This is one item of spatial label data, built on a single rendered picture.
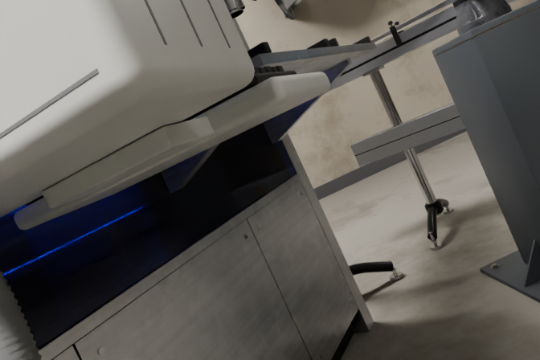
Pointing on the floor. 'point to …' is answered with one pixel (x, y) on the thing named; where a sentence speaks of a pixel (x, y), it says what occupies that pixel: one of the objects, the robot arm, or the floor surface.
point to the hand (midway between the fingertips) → (289, 16)
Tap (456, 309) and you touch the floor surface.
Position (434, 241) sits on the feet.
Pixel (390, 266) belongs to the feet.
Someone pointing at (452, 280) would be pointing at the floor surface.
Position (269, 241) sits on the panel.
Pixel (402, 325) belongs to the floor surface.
